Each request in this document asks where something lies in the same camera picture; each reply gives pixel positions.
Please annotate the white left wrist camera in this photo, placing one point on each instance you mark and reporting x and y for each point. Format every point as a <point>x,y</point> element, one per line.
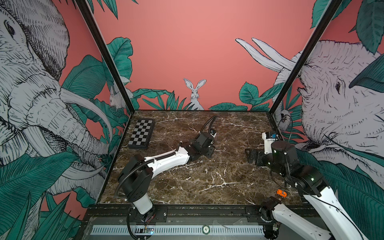
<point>213,133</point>

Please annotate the black white checkerboard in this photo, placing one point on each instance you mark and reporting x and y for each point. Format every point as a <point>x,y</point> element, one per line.
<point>142,134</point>

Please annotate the black metal frame post right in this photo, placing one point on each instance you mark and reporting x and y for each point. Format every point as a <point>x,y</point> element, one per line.
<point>324,21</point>

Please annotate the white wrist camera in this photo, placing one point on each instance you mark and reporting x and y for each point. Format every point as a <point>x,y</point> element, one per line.
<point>269,138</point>
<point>213,133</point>

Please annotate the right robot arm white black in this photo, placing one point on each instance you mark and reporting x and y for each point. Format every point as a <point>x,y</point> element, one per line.
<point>281,157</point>

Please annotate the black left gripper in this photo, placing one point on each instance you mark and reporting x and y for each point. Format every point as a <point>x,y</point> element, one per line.
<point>209,154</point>

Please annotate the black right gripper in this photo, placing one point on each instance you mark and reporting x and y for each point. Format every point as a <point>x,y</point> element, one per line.
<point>261,154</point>

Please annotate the small orange toy car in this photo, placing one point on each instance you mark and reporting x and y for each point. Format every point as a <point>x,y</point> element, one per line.
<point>282,193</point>

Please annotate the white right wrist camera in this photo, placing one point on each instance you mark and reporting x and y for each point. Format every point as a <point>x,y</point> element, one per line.
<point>269,138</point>

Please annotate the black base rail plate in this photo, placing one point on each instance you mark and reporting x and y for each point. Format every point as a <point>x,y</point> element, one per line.
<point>164,213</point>

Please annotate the black metal frame post left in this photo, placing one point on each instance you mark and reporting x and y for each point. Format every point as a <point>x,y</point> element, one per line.
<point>92,25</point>

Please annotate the black metal frame post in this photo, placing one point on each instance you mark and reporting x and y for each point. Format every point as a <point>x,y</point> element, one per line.
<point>92,25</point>
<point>324,21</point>

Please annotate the white slotted cable duct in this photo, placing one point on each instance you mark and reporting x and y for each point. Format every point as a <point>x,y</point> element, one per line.
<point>176,230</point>

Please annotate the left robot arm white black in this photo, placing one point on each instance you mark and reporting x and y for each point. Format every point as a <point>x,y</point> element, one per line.
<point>135,178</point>

